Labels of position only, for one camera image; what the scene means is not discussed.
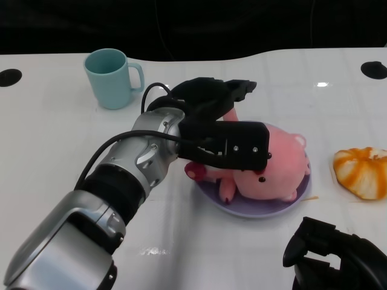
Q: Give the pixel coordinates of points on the teal plastic mug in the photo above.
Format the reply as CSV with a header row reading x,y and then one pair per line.
x,y
110,80

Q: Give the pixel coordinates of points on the purple plastic plate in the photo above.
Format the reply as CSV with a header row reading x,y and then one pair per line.
x,y
257,208

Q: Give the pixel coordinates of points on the black table grommet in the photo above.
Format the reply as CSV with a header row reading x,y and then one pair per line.
x,y
9,77
374,70

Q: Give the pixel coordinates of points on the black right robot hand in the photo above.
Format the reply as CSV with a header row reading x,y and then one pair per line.
x,y
332,256

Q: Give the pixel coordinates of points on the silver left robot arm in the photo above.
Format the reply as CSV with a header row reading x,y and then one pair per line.
x,y
99,205

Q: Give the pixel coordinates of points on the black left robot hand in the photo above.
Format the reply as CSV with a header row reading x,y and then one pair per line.
x,y
223,136

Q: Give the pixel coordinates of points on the orange striped bread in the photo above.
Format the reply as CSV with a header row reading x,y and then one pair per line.
x,y
361,173

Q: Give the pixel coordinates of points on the pink plush doll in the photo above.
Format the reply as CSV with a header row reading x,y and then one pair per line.
x,y
272,172

